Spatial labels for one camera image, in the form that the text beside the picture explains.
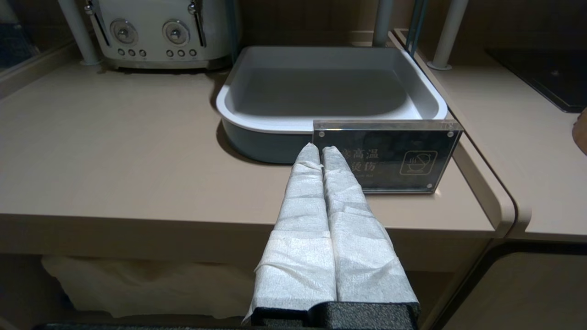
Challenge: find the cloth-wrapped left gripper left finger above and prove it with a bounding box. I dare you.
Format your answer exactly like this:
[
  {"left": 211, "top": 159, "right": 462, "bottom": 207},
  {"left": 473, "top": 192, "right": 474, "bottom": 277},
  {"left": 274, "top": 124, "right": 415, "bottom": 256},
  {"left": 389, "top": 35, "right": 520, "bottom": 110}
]
[{"left": 247, "top": 143, "right": 338, "bottom": 322}]

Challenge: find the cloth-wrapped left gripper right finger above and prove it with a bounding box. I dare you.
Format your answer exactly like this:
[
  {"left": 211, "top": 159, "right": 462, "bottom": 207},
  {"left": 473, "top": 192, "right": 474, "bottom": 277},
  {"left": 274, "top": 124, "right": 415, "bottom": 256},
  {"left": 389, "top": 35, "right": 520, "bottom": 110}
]
[{"left": 322, "top": 146, "right": 420, "bottom": 303}]

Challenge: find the bamboo steamer basket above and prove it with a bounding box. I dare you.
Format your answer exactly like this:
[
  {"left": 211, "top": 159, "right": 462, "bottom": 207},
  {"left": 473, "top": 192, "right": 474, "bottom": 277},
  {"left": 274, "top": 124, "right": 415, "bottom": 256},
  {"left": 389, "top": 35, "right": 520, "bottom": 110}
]
[{"left": 572, "top": 108, "right": 587, "bottom": 156}]

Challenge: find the clear acrylic warning sign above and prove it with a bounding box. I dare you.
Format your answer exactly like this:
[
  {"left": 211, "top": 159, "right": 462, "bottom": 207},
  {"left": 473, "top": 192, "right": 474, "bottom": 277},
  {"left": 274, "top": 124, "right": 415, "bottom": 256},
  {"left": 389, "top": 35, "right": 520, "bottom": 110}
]
[{"left": 313, "top": 119, "right": 464, "bottom": 194}]

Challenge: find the grey square plastic tray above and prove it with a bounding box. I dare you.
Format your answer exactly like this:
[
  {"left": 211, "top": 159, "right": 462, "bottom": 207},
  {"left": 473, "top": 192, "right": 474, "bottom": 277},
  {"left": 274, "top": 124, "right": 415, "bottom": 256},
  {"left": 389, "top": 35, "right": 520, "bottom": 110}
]
[{"left": 216, "top": 45, "right": 449, "bottom": 165}]

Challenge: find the white plastic bag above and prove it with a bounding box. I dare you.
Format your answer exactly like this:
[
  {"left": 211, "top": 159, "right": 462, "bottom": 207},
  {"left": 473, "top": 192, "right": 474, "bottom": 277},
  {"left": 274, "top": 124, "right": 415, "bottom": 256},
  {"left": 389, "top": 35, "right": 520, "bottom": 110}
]
[{"left": 41, "top": 254, "right": 257, "bottom": 319}]

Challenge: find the white upright support pole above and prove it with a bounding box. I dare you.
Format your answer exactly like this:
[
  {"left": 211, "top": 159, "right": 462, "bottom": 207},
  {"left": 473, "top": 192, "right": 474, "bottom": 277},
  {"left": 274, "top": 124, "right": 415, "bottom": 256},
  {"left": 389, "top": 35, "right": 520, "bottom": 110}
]
[
  {"left": 372, "top": 0, "right": 395, "bottom": 47},
  {"left": 429, "top": 0, "right": 469, "bottom": 71}
]

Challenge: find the black induction cooktop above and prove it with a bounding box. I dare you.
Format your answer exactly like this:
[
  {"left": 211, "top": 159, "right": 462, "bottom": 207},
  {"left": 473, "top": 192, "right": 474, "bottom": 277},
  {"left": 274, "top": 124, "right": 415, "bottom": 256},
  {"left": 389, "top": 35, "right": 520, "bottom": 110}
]
[{"left": 486, "top": 46, "right": 587, "bottom": 113}]

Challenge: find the white retro toaster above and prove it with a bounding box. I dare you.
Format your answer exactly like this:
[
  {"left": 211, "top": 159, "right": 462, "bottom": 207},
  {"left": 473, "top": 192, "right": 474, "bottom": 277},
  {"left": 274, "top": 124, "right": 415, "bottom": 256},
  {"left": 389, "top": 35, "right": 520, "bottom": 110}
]
[{"left": 84, "top": 0, "right": 235, "bottom": 71}]

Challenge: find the white slanted support pole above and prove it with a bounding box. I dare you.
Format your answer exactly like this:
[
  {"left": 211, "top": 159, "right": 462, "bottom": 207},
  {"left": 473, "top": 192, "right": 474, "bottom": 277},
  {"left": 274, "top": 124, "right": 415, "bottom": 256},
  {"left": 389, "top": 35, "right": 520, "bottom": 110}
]
[{"left": 57, "top": 0, "right": 104, "bottom": 66}]

